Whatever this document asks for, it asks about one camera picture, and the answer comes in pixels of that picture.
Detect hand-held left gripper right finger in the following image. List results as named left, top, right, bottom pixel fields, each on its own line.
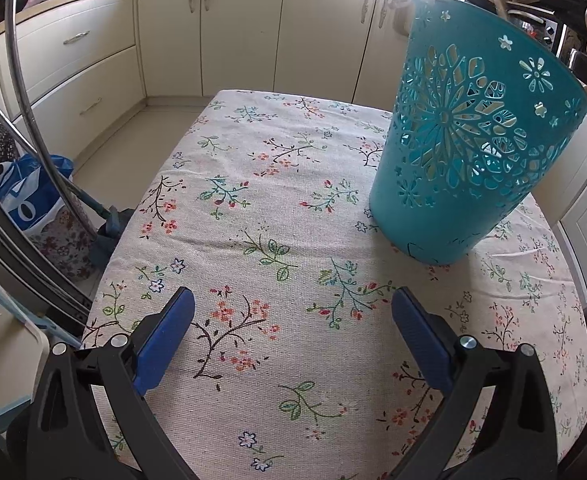
left=391, top=287, right=574, bottom=480

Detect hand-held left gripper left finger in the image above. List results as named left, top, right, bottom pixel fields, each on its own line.
left=6, top=286, right=199, bottom=480

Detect teal perforated plastic basket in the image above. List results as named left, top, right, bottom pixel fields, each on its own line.
left=368, top=0, right=587, bottom=267

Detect dark blue dustpan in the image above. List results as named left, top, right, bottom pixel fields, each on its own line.
left=64, top=180, right=137, bottom=267

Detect floral fabric bag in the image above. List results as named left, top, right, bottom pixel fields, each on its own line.
left=25, top=206, right=100, bottom=282

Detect floral tablecloth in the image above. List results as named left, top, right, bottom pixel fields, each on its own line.
left=80, top=88, right=587, bottom=480

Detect blue and white shopping bag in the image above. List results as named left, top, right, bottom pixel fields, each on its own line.
left=0, top=153, right=75, bottom=234

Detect cream base cabinets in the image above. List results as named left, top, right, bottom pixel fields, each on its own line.
left=0, top=0, right=587, bottom=292

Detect black toaster oven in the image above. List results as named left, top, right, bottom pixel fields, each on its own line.
left=522, top=10, right=570, bottom=57

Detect chrome tube frame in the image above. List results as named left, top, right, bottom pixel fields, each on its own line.
left=0, top=0, right=115, bottom=313

